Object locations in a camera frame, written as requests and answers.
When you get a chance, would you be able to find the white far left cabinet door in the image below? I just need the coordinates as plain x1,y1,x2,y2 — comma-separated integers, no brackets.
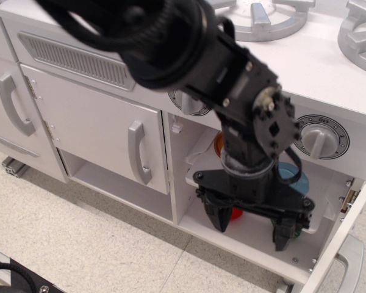
0,58,68,183

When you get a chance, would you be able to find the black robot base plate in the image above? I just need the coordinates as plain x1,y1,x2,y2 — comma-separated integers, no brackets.
0,261,64,293

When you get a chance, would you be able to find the silver stove burner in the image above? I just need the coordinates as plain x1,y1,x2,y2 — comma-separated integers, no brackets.
209,0,316,42
337,1,366,71

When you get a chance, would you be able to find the light blue toy plate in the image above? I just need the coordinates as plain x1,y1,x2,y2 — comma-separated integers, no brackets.
278,162,309,196

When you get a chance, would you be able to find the white oven door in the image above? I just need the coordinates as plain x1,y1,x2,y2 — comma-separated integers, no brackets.
301,182,366,293

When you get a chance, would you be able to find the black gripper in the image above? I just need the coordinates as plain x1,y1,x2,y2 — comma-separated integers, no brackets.
192,168,315,251

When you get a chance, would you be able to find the aluminium frame extrusion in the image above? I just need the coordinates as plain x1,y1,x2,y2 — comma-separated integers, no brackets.
1,156,29,178

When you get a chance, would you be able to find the silver right stove burner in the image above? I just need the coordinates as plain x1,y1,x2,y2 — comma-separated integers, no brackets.
337,1,366,71

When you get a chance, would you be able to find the red toy strawberry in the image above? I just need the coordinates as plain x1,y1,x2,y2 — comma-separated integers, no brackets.
231,208,243,220

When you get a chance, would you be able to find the grey far left handle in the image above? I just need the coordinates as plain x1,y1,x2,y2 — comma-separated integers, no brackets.
0,73,35,136

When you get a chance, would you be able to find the silver left stove burner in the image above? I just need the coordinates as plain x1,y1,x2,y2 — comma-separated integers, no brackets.
209,0,316,42

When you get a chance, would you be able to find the grey vent grille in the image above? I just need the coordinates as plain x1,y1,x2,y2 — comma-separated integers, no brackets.
18,32,135,91

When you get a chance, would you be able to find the grey right timer knob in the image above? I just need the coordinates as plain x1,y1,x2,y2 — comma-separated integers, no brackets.
295,114,350,160

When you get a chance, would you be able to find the grey timer knob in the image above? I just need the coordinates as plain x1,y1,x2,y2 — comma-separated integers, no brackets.
295,114,350,160
168,90,210,116

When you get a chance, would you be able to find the white toy kitchen unit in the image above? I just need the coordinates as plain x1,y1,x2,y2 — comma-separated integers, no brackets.
0,1,366,292

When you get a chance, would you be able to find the grey left timer knob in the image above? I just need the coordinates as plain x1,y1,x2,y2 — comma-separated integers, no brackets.
168,90,210,116

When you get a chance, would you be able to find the orange toy food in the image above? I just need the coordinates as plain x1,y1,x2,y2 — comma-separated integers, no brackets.
213,132,224,157

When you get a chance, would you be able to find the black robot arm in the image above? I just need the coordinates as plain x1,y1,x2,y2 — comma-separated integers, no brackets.
40,1,314,251

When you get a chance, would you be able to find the grey cabinet door handle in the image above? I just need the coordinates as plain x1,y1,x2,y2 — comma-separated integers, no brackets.
127,120,152,186

